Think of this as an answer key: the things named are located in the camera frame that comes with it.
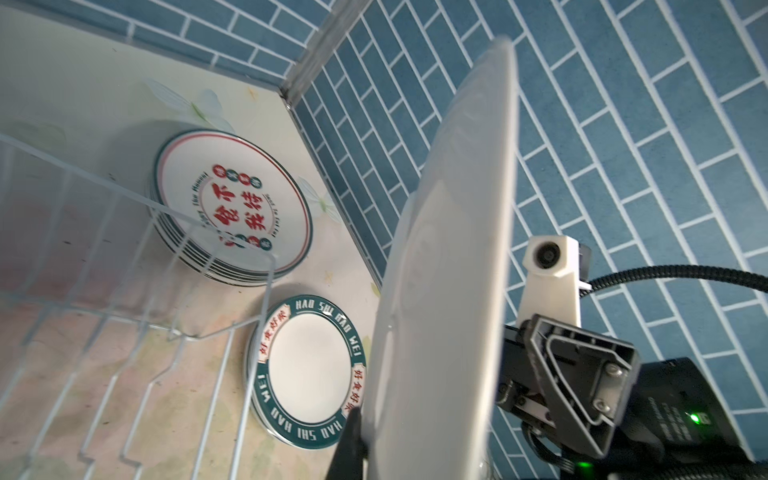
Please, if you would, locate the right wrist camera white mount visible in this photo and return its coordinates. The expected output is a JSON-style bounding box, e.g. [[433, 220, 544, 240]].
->
[[516, 235, 592, 327]]

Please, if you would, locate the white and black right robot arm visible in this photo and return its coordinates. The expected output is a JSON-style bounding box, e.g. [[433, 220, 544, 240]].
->
[[496, 315, 767, 479]]

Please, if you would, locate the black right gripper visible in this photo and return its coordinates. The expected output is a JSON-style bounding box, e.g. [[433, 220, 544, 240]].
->
[[496, 315, 641, 459]]

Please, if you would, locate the white wire dish rack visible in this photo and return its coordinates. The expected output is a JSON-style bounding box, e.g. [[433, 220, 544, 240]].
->
[[1, 136, 274, 479]]

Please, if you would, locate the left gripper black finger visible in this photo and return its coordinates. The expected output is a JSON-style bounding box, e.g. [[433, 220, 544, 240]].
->
[[326, 407, 367, 480]]

